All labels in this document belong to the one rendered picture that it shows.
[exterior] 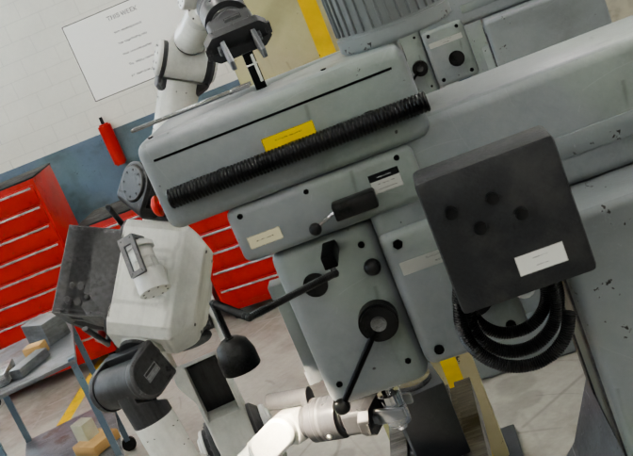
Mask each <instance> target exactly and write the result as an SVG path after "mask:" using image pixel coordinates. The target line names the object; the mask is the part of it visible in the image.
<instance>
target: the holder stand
mask: <svg viewBox="0 0 633 456"><path fill-rule="evenodd" d="M428 363H429V364H428V370H427V372H426V374H425V375H424V376H423V377H421V378H419V379H417V380H414V381H411V382H408V383H404V384H401V385H398V387H399V389H400V391H401V393H405V392H411V394H412V396H413V399H414V402H413V403H411V404H407V407H408V409H409V412H410V414H411V417H412V419H411V421H410V422H409V423H408V427H407V428H406V429H404V430H402V431H403V433H404V435H405V437H406V439H407V441H408V443H409V445H410V447H411V449H412V451H413V453H414V456H462V455H464V454H466V453H468V452H470V447H469V446H468V443H467V441H466V438H465V435H464V433H463V429H462V426H461V424H460V421H459V419H458V417H457V415H456V412H455V410H454V407H453V405H452V402H451V400H450V397H449V394H448V392H447V390H446V386H445V384H444V382H443V381H442V379H441V378H440V376H439V375H438V373H437V372H436V370H435V369H434V367H433V366H432V364H431V363H430V361H428Z"/></svg>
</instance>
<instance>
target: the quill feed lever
mask: <svg viewBox="0 0 633 456"><path fill-rule="evenodd" d="M398 324H399V322H398V311H397V309H396V308H395V306H394V305H393V304H392V303H390V302H389V301H385V300H373V301H369V302H367V303H366V304H365V305H364V306H363V307H362V308H361V310H360V312H359V316H358V326H359V329H360V332H361V333H362V335H363V336H364V337H366V338H367V341H366V343H365V347H364V349H363V351H362V354H361V356H360V358H359V361H358V363H357V365H356V368H355V369H354V371H353V374H352V376H351V378H350V380H349V384H348V386H347V389H346V391H345V393H344V396H343V398H341V399H338V400H337V401H336V402H335V403H334V406H333V408H334V410H335V412H336V413H337V414H339V415H346V414H347V413H348V412H349V410H350V403H349V398H350V395H351V393H352V391H353V388H354V386H355V384H356V383H357V380H358V378H359V376H360V373H361V371H362V369H363V366H364V364H365V361H366V358H367V356H368V354H369V352H370V350H371V348H372V345H373V343H374V341H375V342H382V341H386V340H388V339H390V338H391V337H393V336H394V335H395V333H396V332H397V330H398Z"/></svg>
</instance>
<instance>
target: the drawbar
mask: <svg viewBox="0 0 633 456"><path fill-rule="evenodd" d="M251 54H253V51H249V52H247V53H245V54H242V56H243V59H244V61H245V64H246V65H250V64H253V62H252V58H251V56H250V55H251ZM253 57H254V59H255V61H256V58H255V56H254V55H253ZM256 64H257V66H258V63H256ZM247 68H248V71H249V73H250V75H251V78H252V82H253V84H254V85H255V88H256V90H260V89H263V88H265V87H267V84H266V82H265V79H264V77H263V75H262V73H261V70H260V68H259V66H258V69H259V71H260V73H261V75H262V77H263V80H264V81H262V82H261V81H260V78H259V76H258V73H257V71H256V70H255V67H254V65H252V66H250V67H247Z"/></svg>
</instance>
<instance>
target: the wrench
mask: <svg viewBox="0 0 633 456"><path fill-rule="evenodd" d="M251 84H252V82H251V81H249V82H246V83H244V84H241V85H239V86H236V87H234V88H232V89H230V90H226V91H225V92H222V93H220V94H217V95H215V96H212V97H210V98H206V99H204V100H201V101H200V102H198V103H196V104H193V105H191V106H187V107H184V108H182V109H179V110H177V111H174V112H172V113H170V114H168V115H165V116H163V117H160V118H158V119H155V120H153V121H150V122H146V123H144V124H142V125H140V126H137V127H135V128H133V129H132V130H131V133H135V132H137V131H139V130H142V129H144V128H147V127H149V126H152V125H154V124H157V123H159V122H163V121H165V120H167V119H170V118H172V117H175V116H177V115H180V114H182V113H185V112H187V111H189V110H191V109H194V108H196V107H199V106H203V105H205V104H208V103H210V102H213V101H215V100H218V99H219V98H222V97H224V96H227V95H229V94H230V95H231V94H233V93H235V92H239V91H241V90H244V89H247V88H249V87H250V86H251Z"/></svg>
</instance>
